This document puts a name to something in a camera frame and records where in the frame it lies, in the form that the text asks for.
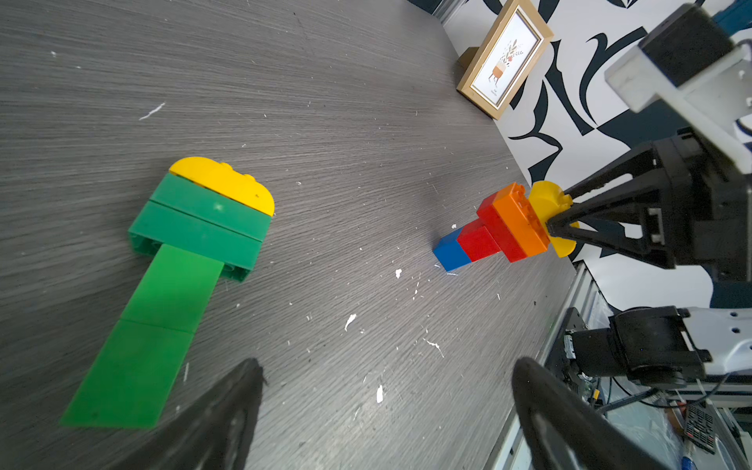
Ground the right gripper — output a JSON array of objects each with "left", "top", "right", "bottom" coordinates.
[{"left": 546, "top": 131, "right": 751, "bottom": 282}]

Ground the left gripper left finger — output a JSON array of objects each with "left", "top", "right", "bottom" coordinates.
[{"left": 113, "top": 358, "right": 264, "bottom": 469}]

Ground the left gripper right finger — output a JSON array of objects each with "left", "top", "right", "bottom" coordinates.
[{"left": 511, "top": 358, "right": 666, "bottom": 469}]

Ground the light green square lego brick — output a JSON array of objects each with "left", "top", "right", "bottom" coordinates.
[{"left": 60, "top": 320, "right": 194, "bottom": 429}]

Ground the yellow curved lego brick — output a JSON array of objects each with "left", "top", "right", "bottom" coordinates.
[
  {"left": 529, "top": 181, "right": 577, "bottom": 258},
  {"left": 170, "top": 157, "right": 275, "bottom": 217}
]

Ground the orange long lego brick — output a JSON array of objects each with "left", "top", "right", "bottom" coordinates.
[{"left": 492, "top": 183, "right": 550, "bottom": 258}]

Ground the blue square lego brick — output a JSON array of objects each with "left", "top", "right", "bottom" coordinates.
[{"left": 433, "top": 228, "right": 472, "bottom": 272}]

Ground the dark green upturned lego brick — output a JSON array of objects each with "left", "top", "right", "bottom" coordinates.
[{"left": 128, "top": 202, "right": 262, "bottom": 282}]

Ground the dark green long lego brick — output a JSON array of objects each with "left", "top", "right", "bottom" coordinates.
[{"left": 150, "top": 174, "right": 272, "bottom": 242}]

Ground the red square lego brick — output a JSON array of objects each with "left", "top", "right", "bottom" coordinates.
[{"left": 457, "top": 219, "right": 501, "bottom": 262}]

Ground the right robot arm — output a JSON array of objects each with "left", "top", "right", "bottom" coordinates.
[{"left": 546, "top": 128, "right": 751, "bottom": 390}]

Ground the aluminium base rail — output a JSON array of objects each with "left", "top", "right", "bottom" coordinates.
[{"left": 484, "top": 262, "right": 604, "bottom": 469}]

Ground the wooden picture frame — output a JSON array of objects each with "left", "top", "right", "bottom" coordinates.
[{"left": 456, "top": 0, "right": 554, "bottom": 119}]

